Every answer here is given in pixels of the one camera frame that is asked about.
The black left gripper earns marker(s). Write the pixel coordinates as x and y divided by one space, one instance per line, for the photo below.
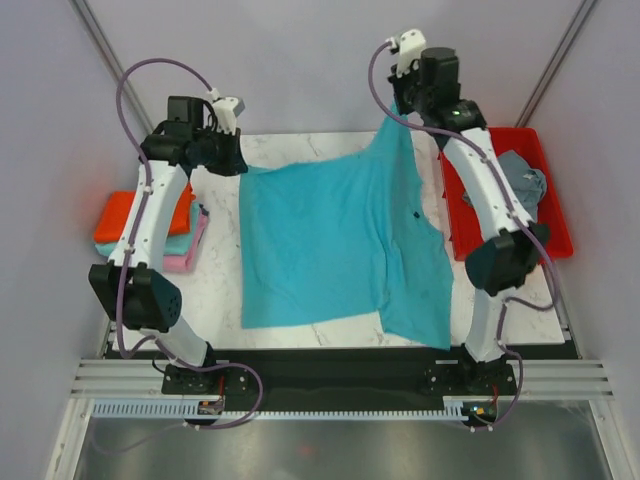
234 164

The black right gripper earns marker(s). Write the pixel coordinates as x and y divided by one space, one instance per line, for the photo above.
397 84

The teal t shirt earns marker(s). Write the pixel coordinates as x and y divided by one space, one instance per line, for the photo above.
344 237
174 245

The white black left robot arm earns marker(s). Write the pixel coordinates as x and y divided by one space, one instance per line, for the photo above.
131 287

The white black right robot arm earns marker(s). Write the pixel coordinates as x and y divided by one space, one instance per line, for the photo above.
425 81

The folded teal t shirt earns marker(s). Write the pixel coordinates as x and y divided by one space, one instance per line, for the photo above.
174 245

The folded pink t shirt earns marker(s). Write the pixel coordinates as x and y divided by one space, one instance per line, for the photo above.
184 263

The folded red t shirt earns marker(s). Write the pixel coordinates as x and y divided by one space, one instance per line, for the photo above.
115 213

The red plastic bin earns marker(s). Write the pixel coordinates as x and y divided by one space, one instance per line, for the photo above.
464 231

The grey t shirt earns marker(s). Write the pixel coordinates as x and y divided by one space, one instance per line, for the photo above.
505 184

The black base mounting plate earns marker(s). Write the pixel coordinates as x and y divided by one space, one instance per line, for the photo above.
237 379

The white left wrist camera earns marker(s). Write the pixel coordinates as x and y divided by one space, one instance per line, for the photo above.
226 110

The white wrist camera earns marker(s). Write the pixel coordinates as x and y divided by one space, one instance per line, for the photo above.
226 110
408 47

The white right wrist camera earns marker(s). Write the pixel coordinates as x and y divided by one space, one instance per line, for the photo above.
408 47

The aluminium frame rail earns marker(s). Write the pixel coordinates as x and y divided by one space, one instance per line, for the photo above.
535 380

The grey slotted cable duct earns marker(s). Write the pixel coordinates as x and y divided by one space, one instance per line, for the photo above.
194 409

